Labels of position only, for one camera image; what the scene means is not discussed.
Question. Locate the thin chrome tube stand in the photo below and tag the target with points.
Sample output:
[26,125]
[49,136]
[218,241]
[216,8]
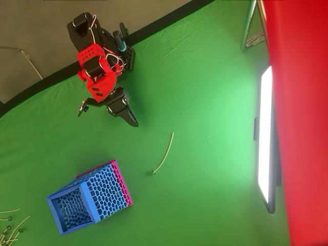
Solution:
[247,25]

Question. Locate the camera board on black bracket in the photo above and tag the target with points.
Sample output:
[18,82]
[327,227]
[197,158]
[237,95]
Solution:
[88,102]

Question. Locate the large red blurry cover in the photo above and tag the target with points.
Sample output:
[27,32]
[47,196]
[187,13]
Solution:
[302,102]

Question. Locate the white candle wick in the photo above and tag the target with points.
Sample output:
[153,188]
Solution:
[168,152]

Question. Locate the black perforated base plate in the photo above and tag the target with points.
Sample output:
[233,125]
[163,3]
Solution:
[128,57]

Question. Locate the black and teal power plug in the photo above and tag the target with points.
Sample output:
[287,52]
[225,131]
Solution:
[119,41]

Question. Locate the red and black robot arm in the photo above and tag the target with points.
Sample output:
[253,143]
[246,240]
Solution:
[96,88]

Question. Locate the green table cloth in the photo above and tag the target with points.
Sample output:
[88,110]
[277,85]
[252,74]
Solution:
[194,107]

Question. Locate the spare candle wick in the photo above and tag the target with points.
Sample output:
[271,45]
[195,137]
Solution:
[21,222]
[3,219]
[20,231]
[10,210]
[9,241]

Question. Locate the blue and pink mesh basket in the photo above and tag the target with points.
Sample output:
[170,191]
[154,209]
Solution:
[107,187]

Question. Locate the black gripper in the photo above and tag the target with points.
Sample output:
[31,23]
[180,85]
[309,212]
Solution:
[118,103]

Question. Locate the black LED light panel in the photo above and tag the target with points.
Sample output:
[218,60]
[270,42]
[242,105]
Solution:
[265,133]

